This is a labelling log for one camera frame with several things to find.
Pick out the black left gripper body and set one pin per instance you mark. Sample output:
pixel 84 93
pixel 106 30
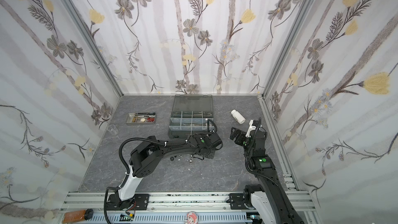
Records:
pixel 211 153

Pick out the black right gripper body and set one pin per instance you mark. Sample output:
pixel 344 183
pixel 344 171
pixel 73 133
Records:
pixel 238 135

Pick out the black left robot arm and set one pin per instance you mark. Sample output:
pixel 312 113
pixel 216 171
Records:
pixel 140 157

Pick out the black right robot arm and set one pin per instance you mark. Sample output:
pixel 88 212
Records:
pixel 268 197

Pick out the white plastic bottle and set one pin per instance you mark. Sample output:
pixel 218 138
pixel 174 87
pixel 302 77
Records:
pixel 238 116

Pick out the green compartment organizer box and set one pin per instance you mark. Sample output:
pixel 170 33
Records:
pixel 191 114

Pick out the pink cartoon figure sticker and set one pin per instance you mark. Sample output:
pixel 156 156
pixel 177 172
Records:
pixel 192 218

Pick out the clear plastic cup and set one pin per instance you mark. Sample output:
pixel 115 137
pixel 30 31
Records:
pixel 113 130

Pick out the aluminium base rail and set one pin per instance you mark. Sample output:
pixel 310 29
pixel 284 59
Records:
pixel 162 208

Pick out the orange handled tool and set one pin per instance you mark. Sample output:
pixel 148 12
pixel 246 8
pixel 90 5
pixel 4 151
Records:
pixel 78 216

